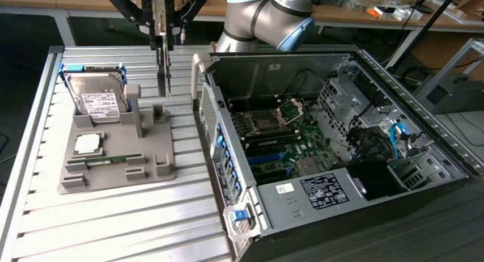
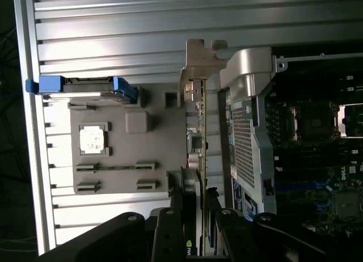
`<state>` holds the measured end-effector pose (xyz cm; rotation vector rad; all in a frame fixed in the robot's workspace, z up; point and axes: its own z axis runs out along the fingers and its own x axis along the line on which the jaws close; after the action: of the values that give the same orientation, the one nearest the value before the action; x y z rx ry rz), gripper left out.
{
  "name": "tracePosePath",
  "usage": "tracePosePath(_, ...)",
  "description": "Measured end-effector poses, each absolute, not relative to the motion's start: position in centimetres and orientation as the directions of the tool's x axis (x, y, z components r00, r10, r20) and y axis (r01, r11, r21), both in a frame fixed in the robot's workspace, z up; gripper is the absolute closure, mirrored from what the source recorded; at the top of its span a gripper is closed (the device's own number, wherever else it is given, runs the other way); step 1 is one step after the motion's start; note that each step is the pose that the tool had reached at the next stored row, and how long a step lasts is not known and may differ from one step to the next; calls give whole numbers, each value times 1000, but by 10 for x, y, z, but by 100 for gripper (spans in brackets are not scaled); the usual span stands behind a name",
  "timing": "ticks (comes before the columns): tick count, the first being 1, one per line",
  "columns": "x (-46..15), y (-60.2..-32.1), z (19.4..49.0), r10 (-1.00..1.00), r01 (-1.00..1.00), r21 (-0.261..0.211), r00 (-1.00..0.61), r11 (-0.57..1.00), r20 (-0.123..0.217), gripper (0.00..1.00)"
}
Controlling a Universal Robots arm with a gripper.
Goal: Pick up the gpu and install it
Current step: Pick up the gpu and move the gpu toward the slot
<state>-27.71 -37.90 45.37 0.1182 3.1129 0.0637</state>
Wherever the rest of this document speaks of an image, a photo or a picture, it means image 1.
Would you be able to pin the black monitor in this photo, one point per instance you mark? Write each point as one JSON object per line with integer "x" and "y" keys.
{"x": 425, "y": 8}

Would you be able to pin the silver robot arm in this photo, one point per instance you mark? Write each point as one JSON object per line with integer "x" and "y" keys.
{"x": 264, "y": 18}

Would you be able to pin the grey computer tower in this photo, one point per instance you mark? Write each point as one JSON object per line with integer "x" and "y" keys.
{"x": 453, "y": 94}

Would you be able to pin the grey disk bay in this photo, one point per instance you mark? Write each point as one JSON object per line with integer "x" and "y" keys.
{"x": 422, "y": 171}

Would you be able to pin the thin locking lever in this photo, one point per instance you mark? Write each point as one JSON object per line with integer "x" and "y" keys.
{"x": 246, "y": 106}

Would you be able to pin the black RAM stick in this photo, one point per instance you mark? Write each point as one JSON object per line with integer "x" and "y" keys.
{"x": 272, "y": 143}

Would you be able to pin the orange white box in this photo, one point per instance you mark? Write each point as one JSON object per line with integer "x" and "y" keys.
{"x": 373, "y": 12}

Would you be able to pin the metal socket cover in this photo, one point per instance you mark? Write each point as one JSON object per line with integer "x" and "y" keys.
{"x": 297, "y": 102}

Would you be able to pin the silver CPU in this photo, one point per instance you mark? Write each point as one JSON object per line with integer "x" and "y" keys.
{"x": 86, "y": 144}

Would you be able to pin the CPU socket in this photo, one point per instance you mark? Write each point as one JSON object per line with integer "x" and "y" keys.
{"x": 264, "y": 121}

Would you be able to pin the grey power supply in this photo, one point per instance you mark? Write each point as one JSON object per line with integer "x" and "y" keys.
{"x": 286, "y": 205}

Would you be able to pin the grey chipset heatsink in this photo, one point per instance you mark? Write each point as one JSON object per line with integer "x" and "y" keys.
{"x": 310, "y": 165}

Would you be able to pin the perforated metal disk bay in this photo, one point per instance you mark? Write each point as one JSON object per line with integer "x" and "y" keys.
{"x": 336, "y": 100}

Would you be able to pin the grey parts rack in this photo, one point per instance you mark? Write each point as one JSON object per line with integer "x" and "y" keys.
{"x": 113, "y": 177}

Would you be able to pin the hard disk with blue carrier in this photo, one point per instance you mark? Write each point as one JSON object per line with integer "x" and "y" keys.
{"x": 94, "y": 103}

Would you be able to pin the green RAM stick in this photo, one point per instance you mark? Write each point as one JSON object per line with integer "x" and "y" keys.
{"x": 109, "y": 160}

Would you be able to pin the open PC case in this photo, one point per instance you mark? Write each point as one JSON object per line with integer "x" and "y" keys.
{"x": 241, "y": 75}

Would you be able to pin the green motherboard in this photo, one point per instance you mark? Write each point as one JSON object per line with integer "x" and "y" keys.
{"x": 309, "y": 137}

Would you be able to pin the graphics card with metal bracket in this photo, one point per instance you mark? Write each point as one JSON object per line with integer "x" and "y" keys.
{"x": 162, "y": 69}

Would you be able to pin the wooden desk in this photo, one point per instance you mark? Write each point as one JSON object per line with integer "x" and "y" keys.
{"x": 56, "y": 1}
{"x": 340, "y": 16}

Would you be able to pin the blue case latch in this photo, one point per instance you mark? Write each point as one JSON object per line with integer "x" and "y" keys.
{"x": 237, "y": 216}

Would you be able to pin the black pole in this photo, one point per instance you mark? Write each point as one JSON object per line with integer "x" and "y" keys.
{"x": 429, "y": 23}

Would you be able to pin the metal slat table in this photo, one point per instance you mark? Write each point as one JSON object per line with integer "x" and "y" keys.
{"x": 113, "y": 222}

